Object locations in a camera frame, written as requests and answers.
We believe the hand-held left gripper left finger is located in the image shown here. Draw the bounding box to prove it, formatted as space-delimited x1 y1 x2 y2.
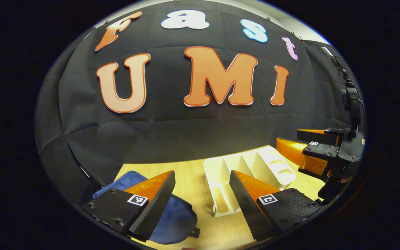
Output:
78 170 176 243

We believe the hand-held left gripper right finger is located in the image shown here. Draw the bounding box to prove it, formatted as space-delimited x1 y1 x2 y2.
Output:
230 169 322 242

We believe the white plastic bookshelf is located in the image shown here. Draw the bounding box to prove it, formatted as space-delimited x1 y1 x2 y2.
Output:
203 146 297 218

